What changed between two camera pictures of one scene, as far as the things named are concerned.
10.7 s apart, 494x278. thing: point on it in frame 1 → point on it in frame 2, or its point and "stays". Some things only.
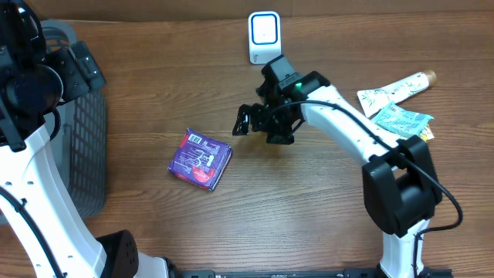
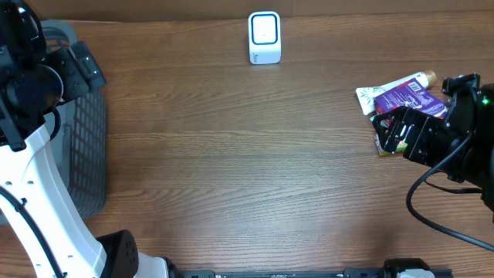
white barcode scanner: [265, 36] stays
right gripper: [261, 112] → [422, 127]
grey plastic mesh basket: [81, 144] stays
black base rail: [363, 272] stays
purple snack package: [200, 160] → [411, 94]
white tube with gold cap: [373, 100] stays
